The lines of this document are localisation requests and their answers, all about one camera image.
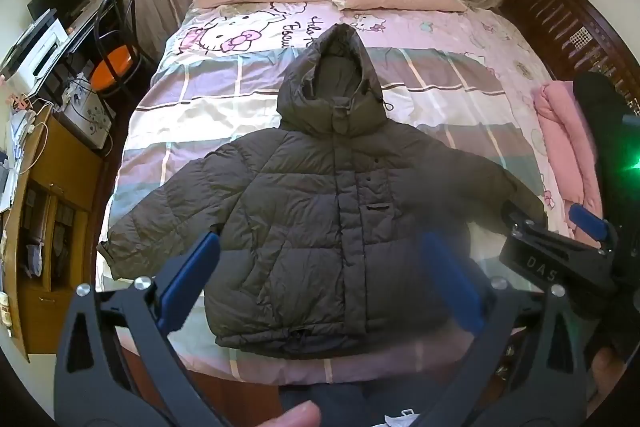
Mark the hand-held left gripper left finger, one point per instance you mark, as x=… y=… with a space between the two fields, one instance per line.
x=192 y=269

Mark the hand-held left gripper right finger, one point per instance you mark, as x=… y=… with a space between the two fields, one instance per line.
x=450 y=277

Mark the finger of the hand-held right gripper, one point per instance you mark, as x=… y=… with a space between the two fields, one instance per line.
x=590 y=221
x=520 y=214

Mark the dark grey hooded puffer jacket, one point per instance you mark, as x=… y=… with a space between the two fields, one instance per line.
x=310 y=207

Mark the person's right hand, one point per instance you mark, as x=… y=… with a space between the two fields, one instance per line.
x=610 y=379

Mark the person's left hand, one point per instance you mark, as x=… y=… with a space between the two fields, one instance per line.
x=287 y=414

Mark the folded pink blanket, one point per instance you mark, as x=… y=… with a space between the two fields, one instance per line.
x=560 y=132

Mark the brown wooden cabinet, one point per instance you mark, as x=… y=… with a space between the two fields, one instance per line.
x=55 y=187

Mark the person's dark trousers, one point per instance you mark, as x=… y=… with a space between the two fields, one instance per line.
x=325 y=407

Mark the white floral box appliance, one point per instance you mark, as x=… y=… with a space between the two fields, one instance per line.
x=85 y=117

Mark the dark carved wooden board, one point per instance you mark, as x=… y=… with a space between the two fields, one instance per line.
x=560 y=27

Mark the black chair with orange seat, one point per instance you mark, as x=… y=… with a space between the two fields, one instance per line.
x=115 y=67

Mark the black desk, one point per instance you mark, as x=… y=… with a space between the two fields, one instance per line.
x=80 y=37

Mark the white printer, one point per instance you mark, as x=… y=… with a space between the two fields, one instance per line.
x=32 y=52

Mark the wooden bed frame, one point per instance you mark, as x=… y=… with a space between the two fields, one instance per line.
x=150 y=387

